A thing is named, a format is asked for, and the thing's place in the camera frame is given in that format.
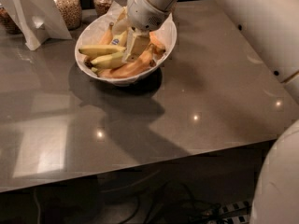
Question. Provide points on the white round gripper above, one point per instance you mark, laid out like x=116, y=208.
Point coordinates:
x=144, y=13

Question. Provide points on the long yellow banana with sticker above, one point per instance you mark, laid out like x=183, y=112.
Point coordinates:
x=109, y=61

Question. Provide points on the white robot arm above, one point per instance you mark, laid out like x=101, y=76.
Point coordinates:
x=272, y=29

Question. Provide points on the yellow-green banana with sticker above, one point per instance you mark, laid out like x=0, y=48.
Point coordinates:
x=120, y=40

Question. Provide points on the small orange banana back left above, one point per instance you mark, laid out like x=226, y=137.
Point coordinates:
x=107, y=36

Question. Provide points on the white bowl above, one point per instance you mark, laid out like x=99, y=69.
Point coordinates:
x=92, y=34

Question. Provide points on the orange ripe banana front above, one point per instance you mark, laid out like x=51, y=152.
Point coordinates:
x=143, y=63

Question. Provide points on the orange banana back right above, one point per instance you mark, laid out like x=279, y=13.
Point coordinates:
x=159, y=46

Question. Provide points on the yellow banana left front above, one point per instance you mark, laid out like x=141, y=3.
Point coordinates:
x=99, y=50

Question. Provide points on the glass jar of dark grains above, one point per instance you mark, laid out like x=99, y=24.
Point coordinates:
x=102, y=6

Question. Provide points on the glass jar of nuts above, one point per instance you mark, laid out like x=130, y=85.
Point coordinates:
x=71, y=12

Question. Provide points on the white paper napkin holder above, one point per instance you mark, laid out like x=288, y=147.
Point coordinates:
x=38, y=20

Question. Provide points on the glass jar far left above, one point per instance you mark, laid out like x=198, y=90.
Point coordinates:
x=9, y=24

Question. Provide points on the black white checkered strip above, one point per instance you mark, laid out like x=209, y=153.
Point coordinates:
x=232, y=213

